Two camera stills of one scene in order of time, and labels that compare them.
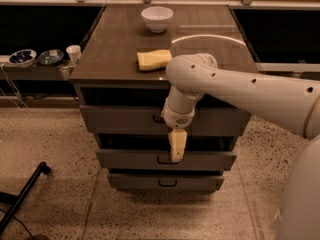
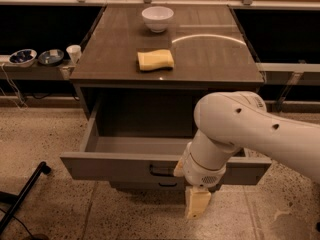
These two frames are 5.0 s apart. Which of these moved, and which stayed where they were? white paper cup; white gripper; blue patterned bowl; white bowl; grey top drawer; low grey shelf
Moved: grey top drawer; white gripper
Stayed: low grey shelf; white paper cup; blue patterned bowl; white bowl
